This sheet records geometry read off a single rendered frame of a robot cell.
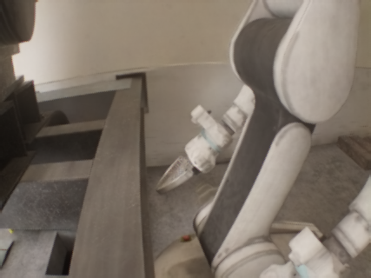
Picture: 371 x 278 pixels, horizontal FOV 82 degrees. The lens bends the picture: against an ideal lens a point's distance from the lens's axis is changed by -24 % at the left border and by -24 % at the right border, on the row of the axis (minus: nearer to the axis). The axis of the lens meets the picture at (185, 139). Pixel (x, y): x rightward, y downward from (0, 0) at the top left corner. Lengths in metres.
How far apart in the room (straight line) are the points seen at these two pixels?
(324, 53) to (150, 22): 1.51
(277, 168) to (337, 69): 0.19
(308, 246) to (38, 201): 0.73
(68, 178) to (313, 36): 0.66
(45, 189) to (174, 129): 1.28
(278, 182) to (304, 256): 0.20
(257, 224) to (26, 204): 0.67
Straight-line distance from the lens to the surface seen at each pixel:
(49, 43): 1.92
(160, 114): 1.85
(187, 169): 0.70
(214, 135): 0.67
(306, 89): 0.37
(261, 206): 0.49
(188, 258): 0.85
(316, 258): 0.33
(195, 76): 1.80
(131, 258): 0.49
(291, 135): 0.44
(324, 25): 0.38
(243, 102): 0.69
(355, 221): 0.38
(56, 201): 0.82
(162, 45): 1.80
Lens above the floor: 1.04
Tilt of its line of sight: 26 degrees down
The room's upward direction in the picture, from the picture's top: 3 degrees counter-clockwise
